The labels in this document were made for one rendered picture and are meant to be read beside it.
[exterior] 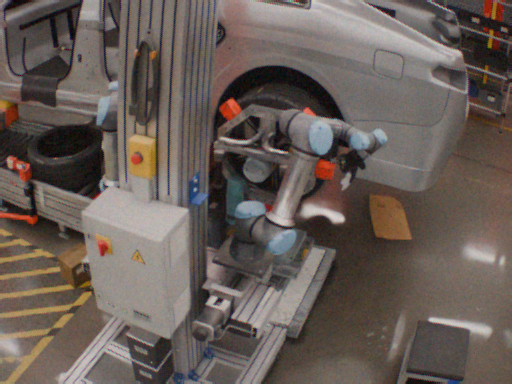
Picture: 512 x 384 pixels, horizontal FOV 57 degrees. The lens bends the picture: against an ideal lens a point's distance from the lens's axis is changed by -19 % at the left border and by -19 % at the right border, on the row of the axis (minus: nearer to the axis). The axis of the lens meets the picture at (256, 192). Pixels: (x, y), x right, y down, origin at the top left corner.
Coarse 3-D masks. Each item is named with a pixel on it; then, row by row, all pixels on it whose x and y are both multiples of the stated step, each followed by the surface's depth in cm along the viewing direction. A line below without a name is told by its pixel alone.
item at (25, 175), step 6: (12, 162) 356; (18, 162) 355; (12, 168) 359; (18, 168) 356; (30, 168) 352; (24, 174) 342; (30, 174) 348; (24, 180) 345; (0, 216) 366; (6, 216) 366; (12, 216) 366; (18, 216) 366; (24, 216) 366; (36, 216) 367; (30, 222) 365
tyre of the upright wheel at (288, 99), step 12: (264, 84) 313; (276, 84) 309; (252, 96) 297; (264, 96) 294; (276, 96) 293; (288, 96) 295; (300, 96) 299; (312, 96) 306; (240, 108) 302; (276, 108) 295; (288, 108) 292; (300, 108) 290; (312, 108) 296; (324, 108) 307; (216, 132) 315; (336, 144) 310; (228, 156) 320; (324, 156) 298; (336, 156) 315; (324, 180) 306; (312, 192) 312
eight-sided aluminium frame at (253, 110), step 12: (252, 108) 291; (264, 108) 293; (240, 120) 296; (276, 120) 289; (228, 132) 308; (228, 168) 316; (312, 168) 295; (312, 180) 298; (252, 192) 318; (264, 192) 318
